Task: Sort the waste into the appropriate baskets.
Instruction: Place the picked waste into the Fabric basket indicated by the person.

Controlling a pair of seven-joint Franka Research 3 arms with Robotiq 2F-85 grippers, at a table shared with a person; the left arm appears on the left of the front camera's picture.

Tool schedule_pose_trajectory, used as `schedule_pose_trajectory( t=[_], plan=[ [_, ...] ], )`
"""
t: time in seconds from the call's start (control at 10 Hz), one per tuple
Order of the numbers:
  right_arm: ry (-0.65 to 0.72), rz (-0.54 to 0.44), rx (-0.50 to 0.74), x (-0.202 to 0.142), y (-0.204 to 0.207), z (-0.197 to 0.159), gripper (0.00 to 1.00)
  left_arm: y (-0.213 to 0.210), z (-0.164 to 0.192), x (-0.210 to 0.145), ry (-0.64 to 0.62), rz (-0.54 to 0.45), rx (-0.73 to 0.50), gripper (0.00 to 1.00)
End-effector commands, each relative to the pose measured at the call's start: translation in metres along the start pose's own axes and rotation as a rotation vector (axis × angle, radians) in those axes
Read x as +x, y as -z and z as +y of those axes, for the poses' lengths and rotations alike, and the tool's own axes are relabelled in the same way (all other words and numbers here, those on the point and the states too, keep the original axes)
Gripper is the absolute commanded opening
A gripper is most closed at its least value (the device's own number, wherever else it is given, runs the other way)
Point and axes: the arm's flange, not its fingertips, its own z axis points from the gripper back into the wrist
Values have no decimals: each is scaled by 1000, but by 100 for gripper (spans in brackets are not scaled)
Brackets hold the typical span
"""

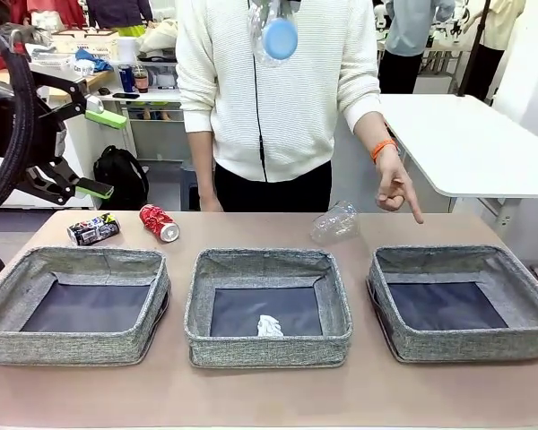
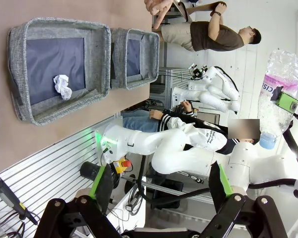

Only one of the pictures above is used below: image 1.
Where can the crushed black drink can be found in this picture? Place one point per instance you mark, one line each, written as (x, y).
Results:
(94, 229)

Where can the crushed red drink can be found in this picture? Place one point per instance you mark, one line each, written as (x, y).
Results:
(154, 219)

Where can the clear bottle with blue cap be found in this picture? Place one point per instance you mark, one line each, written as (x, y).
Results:
(280, 40)

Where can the white paper ball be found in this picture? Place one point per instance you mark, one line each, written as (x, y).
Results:
(269, 326)

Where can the person's left forearm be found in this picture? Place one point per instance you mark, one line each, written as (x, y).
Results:
(374, 130)

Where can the person's right hand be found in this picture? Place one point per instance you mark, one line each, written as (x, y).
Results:
(211, 206)

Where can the person's left hand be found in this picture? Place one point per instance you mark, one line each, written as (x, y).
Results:
(394, 188)

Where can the black backpack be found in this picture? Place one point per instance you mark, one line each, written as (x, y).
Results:
(118, 179)

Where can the black phone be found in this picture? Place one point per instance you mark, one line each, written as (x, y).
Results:
(125, 95)

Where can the dark blue tumbler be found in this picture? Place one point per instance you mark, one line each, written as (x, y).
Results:
(126, 78)

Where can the plastic cup with dark drink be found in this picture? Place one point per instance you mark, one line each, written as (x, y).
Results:
(141, 83)

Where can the white shelf table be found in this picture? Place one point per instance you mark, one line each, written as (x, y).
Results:
(161, 95)

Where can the blue cloth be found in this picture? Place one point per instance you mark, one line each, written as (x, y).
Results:
(94, 58)

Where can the white plastic basket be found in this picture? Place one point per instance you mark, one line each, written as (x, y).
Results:
(54, 60)

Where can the white paper roll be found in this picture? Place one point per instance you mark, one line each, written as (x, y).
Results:
(126, 49)

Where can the white crate with brown rim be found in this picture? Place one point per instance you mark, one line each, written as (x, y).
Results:
(85, 45)

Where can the white bag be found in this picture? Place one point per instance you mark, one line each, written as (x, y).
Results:
(157, 40)

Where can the yellow safety vest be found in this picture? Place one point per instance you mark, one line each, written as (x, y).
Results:
(132, 30)

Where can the grey jacket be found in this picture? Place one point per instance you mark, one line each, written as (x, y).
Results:
(31, 31)

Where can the person in dark jacket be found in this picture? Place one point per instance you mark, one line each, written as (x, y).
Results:
(116, 11)

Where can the person in red top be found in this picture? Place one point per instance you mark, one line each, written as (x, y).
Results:
(67, 11)

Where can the grey woven fabric basket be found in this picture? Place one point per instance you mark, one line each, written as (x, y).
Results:
(466, 347)
(72, 347)
(264, 351)

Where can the person in white sweater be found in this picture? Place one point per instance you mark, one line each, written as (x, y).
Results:
(305, 112)

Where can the crushed clear plastic cup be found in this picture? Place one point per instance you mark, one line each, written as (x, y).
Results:
(336, 224)

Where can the orange wristband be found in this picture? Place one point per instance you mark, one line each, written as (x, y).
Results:
(383, 148)

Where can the person in light blue shirt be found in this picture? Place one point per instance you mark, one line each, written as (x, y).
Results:
(408, 27)

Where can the black stand pole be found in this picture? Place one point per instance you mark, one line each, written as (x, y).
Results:
(475, 45)

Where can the person in beige top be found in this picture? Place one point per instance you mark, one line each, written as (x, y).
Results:
(502, 27)

